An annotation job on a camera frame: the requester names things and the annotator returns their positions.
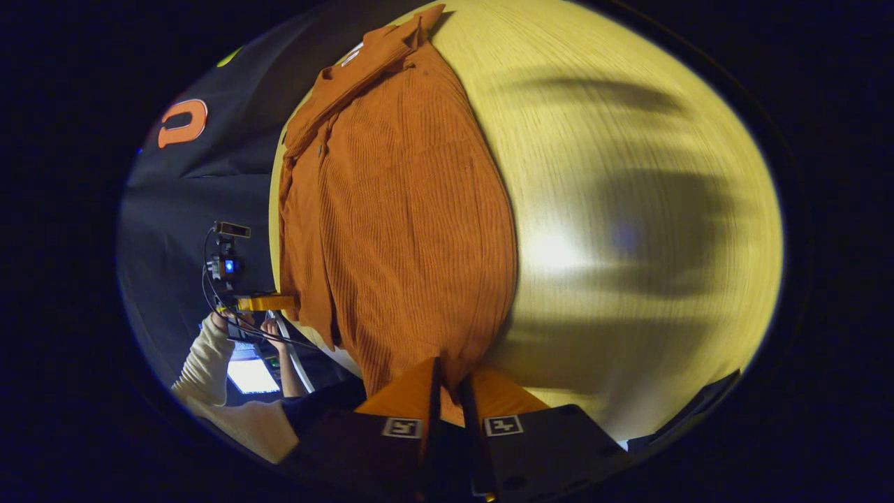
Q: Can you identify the orange knit cardigan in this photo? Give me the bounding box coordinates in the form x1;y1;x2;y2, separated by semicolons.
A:
278;3;519;427

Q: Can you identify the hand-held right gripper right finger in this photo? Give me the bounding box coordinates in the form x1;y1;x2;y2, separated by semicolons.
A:
457;370;629;500

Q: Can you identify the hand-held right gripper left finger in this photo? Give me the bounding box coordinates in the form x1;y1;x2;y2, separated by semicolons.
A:
279;356;442;500

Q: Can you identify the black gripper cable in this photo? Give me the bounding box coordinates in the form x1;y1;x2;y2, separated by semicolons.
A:
201;227;323;351

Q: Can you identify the laptop computer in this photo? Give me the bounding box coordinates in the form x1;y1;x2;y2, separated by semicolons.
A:
225;342;284;396

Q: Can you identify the black backdrop cloth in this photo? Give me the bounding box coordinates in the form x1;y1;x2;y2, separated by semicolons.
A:
119;14;364;392

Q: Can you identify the person's cream sweater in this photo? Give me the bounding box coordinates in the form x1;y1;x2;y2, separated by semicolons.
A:
185;397;301;465

